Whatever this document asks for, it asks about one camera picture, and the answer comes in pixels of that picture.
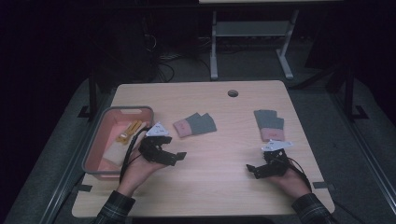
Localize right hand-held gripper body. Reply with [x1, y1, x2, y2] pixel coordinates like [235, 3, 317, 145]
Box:
[256, 139, 294, 179]

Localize grey floor rail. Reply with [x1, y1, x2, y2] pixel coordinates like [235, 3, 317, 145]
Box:
[329, 92, 396, 206]
[39, 92, 110, 224]

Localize black metal post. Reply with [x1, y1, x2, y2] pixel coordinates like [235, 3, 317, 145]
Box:
[78, 66, 100, 119]
[343, 63, 370, 122]

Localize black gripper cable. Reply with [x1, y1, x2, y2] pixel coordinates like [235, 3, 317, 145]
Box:
[288, 157, 313, 191]
[120, 126, 149, 184]

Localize grey glove with pink cuff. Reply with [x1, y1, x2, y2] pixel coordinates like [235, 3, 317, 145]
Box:
[172, 111, 218, 139]
[252, 109, 286, 143]

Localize cables on floor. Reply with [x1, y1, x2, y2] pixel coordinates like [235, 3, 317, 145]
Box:
[156, 51, 177, 83]

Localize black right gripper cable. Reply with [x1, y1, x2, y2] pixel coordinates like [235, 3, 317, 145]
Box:
[288, 157, 313, 191]

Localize person's right hand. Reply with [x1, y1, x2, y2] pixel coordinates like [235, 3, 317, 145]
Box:
[267, 167, 312, 200]

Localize person's left hand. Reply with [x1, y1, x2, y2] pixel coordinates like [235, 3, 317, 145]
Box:
[116, 146, 169, 198]

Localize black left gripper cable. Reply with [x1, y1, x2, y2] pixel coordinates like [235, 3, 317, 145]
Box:
[120, 126, 149, 184]

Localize grey metal stand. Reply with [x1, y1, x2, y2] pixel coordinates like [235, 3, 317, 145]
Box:
[209, 8, 300, 81]

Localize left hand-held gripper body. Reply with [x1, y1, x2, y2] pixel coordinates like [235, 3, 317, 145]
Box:
[138, 121, 177, 167]

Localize pink plastic bin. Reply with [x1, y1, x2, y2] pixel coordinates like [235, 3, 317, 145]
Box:
[81, 105, 155, 181]

